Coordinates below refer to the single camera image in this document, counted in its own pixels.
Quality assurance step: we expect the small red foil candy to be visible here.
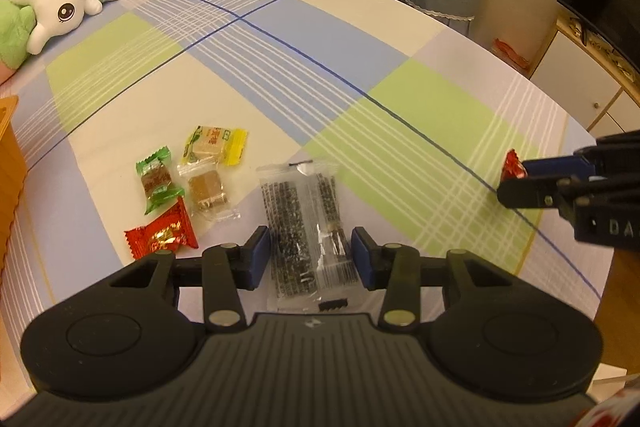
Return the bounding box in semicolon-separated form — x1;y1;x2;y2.
500;149;529;181

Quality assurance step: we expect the clear packet of dark bars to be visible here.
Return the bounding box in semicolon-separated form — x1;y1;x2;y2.
256;159;358;314

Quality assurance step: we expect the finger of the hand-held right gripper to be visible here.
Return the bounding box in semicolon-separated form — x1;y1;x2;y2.
496;176;581;220
522;146;608;178

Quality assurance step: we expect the orange plastic tray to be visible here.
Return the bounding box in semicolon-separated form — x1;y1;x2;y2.
0;94;28;258

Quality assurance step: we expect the pink carrot plush toy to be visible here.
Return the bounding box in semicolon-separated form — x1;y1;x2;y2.
0;0;38;82

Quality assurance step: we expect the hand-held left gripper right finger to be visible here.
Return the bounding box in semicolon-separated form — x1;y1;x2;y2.
351;226;521;333

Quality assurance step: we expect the checked tablecloth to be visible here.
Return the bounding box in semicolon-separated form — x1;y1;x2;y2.
0;0;617;343

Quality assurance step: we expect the red snack packet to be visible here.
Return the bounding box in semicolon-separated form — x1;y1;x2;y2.
124;197;199;262

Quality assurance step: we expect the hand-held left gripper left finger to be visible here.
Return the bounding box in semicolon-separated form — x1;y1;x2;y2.
105;225;272;334

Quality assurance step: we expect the red white printed cloth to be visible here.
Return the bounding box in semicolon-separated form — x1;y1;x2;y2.
585;387;640;427

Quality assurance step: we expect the clear brown candy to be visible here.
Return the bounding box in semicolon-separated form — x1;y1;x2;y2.
176;157;240;222

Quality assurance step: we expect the white cabinet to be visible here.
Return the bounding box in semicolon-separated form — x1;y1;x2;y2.
530;2;640;132

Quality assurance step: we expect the red paper decoration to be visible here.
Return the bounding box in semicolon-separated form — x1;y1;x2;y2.
492;38;531;68

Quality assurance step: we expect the yellow green snack packet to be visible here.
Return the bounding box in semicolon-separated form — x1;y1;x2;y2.
180;125;248;168

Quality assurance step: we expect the green candy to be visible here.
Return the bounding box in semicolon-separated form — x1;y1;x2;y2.
136;147;185;215

